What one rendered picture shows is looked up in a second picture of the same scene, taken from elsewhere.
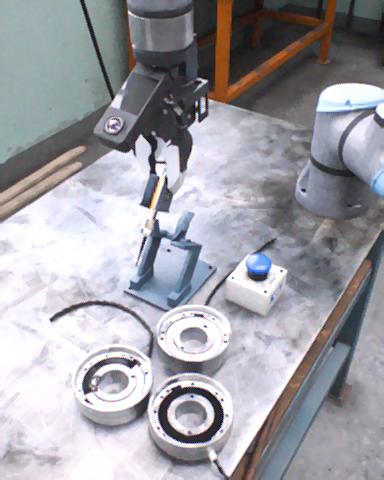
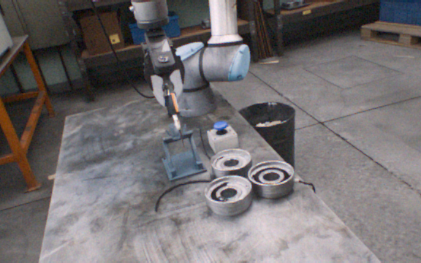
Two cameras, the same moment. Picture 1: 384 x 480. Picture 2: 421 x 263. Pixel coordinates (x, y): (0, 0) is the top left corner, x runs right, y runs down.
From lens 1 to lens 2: 0.64 m
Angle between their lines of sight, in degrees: 38
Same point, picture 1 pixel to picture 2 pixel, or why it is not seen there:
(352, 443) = not seen: hidden behind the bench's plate
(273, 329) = (248, 148)
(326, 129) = (187, 68)
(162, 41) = (162, 11)
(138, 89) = (158, 41)
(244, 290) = (224, 139)
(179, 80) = not seen: hidden behind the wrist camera
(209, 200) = (149, 138)
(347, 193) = (209, 96)
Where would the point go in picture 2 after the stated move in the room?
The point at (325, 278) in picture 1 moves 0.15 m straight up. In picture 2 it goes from (238, 126) to (232, 82)
